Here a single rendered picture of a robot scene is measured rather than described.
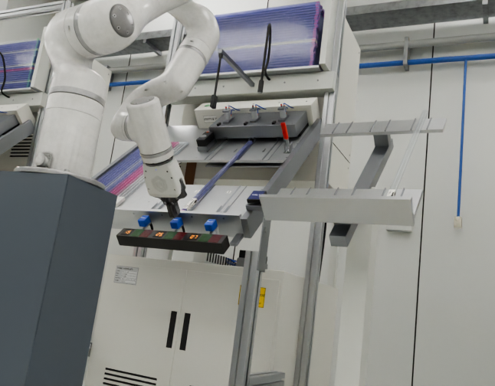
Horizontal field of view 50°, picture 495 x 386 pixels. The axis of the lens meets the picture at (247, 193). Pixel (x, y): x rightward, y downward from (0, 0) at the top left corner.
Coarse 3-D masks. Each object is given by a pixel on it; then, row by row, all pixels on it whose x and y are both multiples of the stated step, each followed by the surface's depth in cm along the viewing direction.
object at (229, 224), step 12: (120, 216) 160; (132, 216) 158; (156, 216) 154; (168, 216) 152; (180, 216) 150; (192, 216) 149; (204, 216) 147; (216, 216) 145; (228, 216) 143; (240, 216) 142; (120, 228) 163; (156, 228) 157; (168, 228) 155; (180, 228) 153; (192, 228) 151; (204, 228) 149; (216, 228) 148; (228, 228) 146; (240, 228) 144
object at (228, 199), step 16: (144, 192) 171; (192, 192) 165; (208, 192) 163; (224, 192) 161; (240, 192) 159; (160, 208) 159; (192, 208) 154; (208, 208) 153; (224, 208) 152; (240, 208) 150
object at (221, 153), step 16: (176, 128) 222; (192, 128) 218; (192, 144) 202; (224, 144) 196; (240, 144) 193; (256, 144) 190; (272, 144) 187; (192, 160) 188; (208, 160) 185; (224, 160) 183; (240, 160) 180; (256, 160) 178; (272, 160) 175
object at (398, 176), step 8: (424, 112) 147; (424, 120) 144; (416, 128) 140; (416, 136) 136; (408, 144) 133; (408, 152) 129; (408, 160) 128; (400, 168) 124; (400, 176) 121; (392, 184) 119
